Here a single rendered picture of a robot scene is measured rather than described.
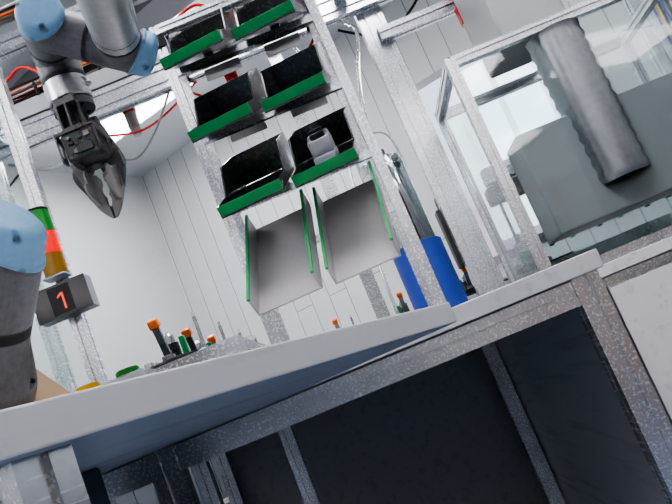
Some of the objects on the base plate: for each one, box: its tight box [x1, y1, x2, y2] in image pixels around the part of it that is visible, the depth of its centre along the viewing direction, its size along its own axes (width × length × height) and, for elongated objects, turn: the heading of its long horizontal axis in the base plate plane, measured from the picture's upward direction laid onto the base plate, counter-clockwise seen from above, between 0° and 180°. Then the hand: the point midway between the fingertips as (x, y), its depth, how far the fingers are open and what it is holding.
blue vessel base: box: [393, 236, 469, 310], centre depth 227 cm, size 16×16×27 cm
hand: (114, 211), depth 133 cm, fingers closed
